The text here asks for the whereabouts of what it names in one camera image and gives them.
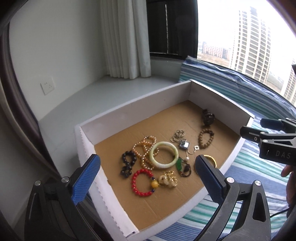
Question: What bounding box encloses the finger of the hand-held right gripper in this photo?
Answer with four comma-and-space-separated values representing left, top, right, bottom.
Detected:
260, 118, 296, 133
240, 125, 270, 149

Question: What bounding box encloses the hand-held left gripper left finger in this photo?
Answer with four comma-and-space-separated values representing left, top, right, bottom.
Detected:
24, 153, 101, 241

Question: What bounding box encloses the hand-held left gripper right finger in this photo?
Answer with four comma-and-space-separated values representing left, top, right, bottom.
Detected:
195, 155, 271, 241

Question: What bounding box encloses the gold bangle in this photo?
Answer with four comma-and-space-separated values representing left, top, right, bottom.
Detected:
203, 155, 218, 169

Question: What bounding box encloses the green pendant cord necklace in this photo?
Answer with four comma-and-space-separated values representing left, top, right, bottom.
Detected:
175, 156, 192, 178

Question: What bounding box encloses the brown wooden bead bracelet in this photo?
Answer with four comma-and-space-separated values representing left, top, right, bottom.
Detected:
198, 128, 214, 150

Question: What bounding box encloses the gold charm cluster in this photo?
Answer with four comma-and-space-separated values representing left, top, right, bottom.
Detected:
158, 171, 178, 189

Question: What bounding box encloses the dark glossy bracelet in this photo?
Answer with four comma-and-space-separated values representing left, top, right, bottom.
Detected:
202, 108, 216, 127

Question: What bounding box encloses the dark large bead bracelet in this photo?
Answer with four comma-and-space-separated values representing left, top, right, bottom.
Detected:
120, 150, 137, 180

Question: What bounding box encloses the red bead bracelet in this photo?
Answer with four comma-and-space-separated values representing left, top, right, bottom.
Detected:
131, 169, 160, 197

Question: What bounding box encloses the silver ring chain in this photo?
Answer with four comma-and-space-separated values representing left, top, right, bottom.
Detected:
171, 130, 186, 143

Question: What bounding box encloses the pale jade bangle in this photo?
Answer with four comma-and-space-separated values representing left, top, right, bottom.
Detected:
150, 141, 179, 169

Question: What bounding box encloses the amber bead strand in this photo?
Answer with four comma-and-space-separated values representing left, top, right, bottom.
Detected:
132, 136, 160, 171

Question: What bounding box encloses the white cardboard box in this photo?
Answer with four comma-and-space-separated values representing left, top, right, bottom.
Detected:
74, 79, 255, 240

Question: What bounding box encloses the person's right hand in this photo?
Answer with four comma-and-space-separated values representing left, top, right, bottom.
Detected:
281, 165, 296, 205

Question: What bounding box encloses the striped blue green bedsheet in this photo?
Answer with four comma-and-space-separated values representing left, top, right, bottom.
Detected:
155, 56, 296, 241

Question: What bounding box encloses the beige building at window edge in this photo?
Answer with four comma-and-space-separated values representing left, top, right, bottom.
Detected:
282, 58, 296, 106

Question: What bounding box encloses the tall beige apartment tower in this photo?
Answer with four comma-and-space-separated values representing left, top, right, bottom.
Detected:
229, 6, 272, 84

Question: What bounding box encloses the grey window ledge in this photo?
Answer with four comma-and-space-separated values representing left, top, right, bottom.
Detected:
38, 57, 185, 130

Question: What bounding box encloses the low brown building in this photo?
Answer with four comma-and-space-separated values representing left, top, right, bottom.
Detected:
202, 42, 232, 60

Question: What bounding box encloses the dark window blind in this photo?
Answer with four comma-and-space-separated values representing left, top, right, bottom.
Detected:
146, 0, 199, 61

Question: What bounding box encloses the white curtain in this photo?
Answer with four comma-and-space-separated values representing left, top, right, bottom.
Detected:
100, 0, 152, 80

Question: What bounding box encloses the black cable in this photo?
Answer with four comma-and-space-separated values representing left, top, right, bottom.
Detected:
269, 206, 290, 219

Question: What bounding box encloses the white wall socket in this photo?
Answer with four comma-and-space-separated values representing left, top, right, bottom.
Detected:
40, 76, 56, 95

